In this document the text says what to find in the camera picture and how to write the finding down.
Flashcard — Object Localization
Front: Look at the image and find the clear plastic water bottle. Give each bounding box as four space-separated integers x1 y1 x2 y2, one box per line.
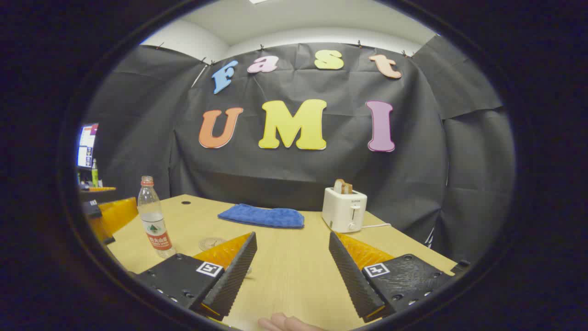
137 176 176 259

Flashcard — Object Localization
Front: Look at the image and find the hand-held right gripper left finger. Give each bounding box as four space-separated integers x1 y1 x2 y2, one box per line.
133 231 258 322

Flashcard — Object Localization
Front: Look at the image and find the round beige coaster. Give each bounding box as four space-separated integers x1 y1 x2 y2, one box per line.
198 237 228 252

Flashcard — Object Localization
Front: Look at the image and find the black backdrop cloth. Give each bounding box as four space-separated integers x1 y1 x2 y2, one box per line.
83 34 515 263

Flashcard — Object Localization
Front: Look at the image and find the computer monitor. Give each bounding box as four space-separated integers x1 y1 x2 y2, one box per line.
76 123 99 170

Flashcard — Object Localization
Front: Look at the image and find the white toaster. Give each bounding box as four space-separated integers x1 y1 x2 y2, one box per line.
322 187 368 234

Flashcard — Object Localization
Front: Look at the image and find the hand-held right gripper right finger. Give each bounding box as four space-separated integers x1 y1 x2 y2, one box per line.
328 231 471 323

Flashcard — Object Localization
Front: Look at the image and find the blue folded cloth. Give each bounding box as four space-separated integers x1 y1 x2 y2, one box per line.
218 204 305 229

